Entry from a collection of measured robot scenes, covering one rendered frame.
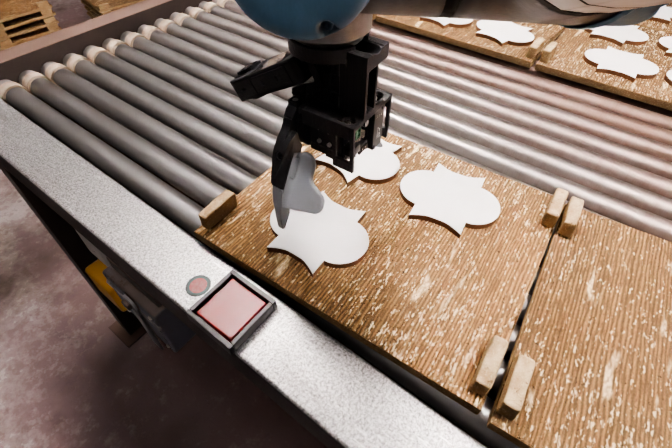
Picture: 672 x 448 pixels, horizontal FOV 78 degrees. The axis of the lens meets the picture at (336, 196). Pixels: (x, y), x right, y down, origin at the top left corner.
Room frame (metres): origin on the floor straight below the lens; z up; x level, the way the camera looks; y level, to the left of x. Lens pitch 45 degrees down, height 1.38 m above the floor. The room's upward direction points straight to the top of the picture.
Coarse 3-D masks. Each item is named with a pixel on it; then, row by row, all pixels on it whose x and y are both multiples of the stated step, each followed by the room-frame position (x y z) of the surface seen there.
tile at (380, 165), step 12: (384, 144) 0.54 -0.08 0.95; (324, 156) 0.51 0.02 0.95; (360, 156) 0.51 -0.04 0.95; (372, 156) 0.51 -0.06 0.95; (384, 156) 0.51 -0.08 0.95; (396, 156) 0.51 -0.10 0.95; (336, 168) 0.49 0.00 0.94; (360, 168) 0.48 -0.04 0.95; (372, 168) 0.48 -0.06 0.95; (384, 168) 0.48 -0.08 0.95; (396, 168) 0.48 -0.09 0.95; (348, 180) 0.46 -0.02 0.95; (372, 180) 0.46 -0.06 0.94; (384, 180) 0.46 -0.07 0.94
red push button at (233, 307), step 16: (224, 288) 0.28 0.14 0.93; (240, 288) 0.28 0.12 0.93; (208, 304) 0.26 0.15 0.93; (224, 304) 0.26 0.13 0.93; (240, 304) 0.26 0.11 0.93; (256, 304) 0.26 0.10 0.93; (208, 320) 0.24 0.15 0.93; (224, 320) 0.24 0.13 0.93; (240, 320) 0.24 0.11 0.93; (224, 336) 0.22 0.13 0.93
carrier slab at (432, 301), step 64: (256, 192) 0.44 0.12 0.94; (384, 192) 0.44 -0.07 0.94; (512, 192) 0.44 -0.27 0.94; (256, 256) 0.32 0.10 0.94; (384, 256) 0.32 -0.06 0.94; (448, 256) 0.32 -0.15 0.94; (512, 256) 0.32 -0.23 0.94; (384, 320) 0.23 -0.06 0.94; (448, 320) 0.23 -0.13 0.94; (512, 320) 0.23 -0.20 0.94; (448, 384) 0.16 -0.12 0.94
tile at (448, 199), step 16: (416, 176) 0.47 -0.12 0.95; (432, 176) 0.47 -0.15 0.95; (448, 176) 0.47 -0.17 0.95; (464, 176) 0.47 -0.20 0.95; (400, 192) 0.44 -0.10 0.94; (416, 192) 0.43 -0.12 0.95; (432, 192) 0.43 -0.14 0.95; (448, 192) 0.43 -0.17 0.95; (464, 192) 0.43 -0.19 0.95; (480, 192) 0.43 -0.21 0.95; (416, 208) 0.40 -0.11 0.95; (432, 208) 0.40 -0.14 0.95; (448, 208) 0.40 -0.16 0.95; (464, 208) 0.40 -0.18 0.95; (480, 208) 0.40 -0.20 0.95; (496, 208) 0.40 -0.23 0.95; (448, 224) 0.37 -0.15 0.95; (464, 224) 0.37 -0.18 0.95; (480, 224) 0.37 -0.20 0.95
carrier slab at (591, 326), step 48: (576, 240) 0.35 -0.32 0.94; (624, 240) 0.35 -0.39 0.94; (576, 288) 0.28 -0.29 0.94; (624, 288) 0.28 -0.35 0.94; (528, 336) 0.21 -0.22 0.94; (576, 336) 0.21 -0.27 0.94; (624, 336) 0.21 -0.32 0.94; (576, 384) 0.16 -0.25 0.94; (624, 384) 0.16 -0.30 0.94; (528, 432) 0.12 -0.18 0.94; (576, 432) 0.12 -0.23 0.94; (624, 432) 0.12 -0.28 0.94
